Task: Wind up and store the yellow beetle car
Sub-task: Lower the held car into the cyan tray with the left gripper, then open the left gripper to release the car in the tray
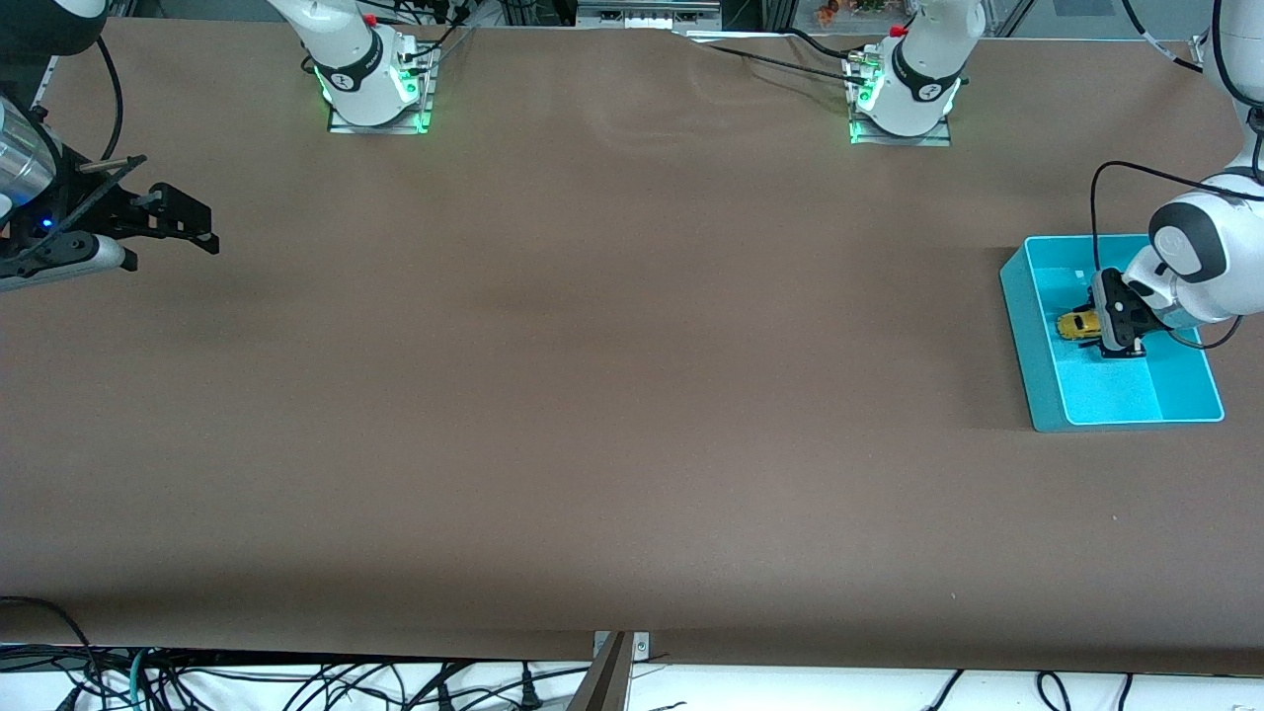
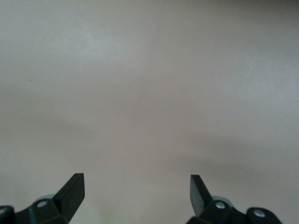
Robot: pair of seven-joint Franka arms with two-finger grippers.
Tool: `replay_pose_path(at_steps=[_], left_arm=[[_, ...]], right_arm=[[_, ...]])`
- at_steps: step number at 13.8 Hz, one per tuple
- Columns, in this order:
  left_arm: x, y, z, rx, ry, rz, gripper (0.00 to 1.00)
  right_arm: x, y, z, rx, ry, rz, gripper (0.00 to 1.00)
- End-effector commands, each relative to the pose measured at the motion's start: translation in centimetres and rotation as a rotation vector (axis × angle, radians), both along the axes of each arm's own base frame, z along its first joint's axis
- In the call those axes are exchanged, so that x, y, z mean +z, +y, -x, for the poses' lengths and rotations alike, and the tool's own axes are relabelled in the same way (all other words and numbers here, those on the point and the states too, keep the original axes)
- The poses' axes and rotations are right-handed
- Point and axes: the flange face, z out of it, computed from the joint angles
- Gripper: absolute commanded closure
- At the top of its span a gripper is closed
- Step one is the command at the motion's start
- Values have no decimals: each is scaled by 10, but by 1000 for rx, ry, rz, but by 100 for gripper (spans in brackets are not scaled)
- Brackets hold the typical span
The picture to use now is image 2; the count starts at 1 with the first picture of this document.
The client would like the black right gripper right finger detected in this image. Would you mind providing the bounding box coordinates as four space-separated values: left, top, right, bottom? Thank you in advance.
185 175 282 224

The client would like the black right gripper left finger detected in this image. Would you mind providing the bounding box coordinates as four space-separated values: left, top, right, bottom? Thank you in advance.
0 173 85 224

